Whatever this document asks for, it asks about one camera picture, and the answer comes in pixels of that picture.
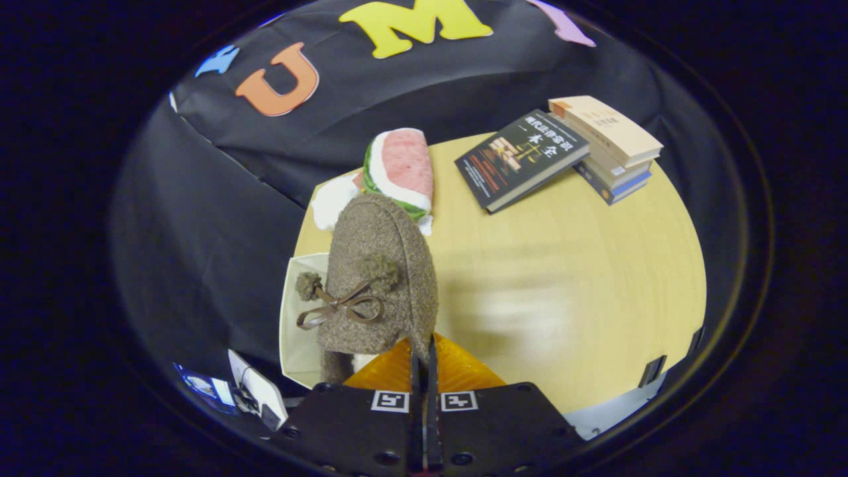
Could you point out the white plush toy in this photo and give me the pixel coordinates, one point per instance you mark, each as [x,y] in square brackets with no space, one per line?
[334,199]

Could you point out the blue printed packet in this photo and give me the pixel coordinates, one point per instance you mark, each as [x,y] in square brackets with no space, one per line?
[202,386]

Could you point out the blue cover book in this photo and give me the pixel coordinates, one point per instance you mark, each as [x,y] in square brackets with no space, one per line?
[616,192]

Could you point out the watermelon slice plush toy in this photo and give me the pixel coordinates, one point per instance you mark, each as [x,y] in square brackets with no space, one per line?
[404,162]

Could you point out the white flat device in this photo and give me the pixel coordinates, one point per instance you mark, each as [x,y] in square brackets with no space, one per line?
[258,387]

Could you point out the cream fabric storage box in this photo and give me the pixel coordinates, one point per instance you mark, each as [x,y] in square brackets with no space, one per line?
[298,351]

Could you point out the black cover book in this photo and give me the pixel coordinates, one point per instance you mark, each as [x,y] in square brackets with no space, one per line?
[520,159]

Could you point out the beige paperback book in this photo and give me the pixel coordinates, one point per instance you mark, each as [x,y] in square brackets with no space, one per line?
[609,126]

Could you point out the brown fuzzy slipper shoe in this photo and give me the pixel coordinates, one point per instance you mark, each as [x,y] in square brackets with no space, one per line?
[377,265]

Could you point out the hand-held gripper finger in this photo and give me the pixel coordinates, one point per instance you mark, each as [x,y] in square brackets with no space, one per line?
[417,424]
[432,424]

